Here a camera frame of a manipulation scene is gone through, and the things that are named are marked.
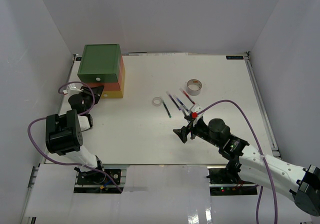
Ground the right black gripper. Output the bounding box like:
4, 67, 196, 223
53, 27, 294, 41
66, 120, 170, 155
173, 115, 222, 148

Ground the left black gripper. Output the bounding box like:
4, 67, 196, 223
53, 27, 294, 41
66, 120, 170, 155
78, 85, 104, 114

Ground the orange cardboard box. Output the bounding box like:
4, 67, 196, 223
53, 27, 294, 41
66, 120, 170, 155
87, 57, 126, 92

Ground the green drawer box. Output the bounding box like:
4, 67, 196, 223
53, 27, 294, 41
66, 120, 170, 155
77, 44, 122, 83

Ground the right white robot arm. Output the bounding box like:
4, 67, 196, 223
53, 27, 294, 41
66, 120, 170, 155
173, 116, 320, 217

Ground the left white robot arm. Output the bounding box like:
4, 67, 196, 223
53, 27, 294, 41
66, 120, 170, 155
45, 85, 106, 184

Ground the yellow cardboard box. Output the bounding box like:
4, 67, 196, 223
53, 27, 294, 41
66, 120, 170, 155
101, 82, 125, 99

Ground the blue pen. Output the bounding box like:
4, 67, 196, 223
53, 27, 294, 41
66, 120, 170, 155
174, 95, 189, 113

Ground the green pen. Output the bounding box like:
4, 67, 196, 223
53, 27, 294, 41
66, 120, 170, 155
161, 98, 172, 119

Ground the red pen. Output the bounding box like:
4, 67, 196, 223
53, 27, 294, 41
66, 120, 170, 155
179, 88, 196, 105

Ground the purple pen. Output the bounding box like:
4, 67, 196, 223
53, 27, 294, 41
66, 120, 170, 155
166, 91, 181, 111

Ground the small clear tape roll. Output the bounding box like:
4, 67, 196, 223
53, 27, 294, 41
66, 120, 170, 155
152, 96, 163, 107

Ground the large white tape roll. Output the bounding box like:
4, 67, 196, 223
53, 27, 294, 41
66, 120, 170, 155
186, 79, 203, 96

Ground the blue corner label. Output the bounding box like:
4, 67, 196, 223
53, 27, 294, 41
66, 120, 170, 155
226, 55, 244, 60

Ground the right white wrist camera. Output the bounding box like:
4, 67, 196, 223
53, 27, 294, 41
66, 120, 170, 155
189, 103, 203, 126

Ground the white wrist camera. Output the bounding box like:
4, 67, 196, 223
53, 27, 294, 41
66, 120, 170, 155
62, 83, 81, 95
189, 103, 203, 126

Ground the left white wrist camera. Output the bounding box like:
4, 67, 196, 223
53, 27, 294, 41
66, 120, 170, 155
62, 83, 81, 95

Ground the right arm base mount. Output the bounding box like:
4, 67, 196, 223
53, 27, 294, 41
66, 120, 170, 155
207, 166, 258, 197

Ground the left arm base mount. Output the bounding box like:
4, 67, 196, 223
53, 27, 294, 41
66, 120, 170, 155
73, 168, 127, 194

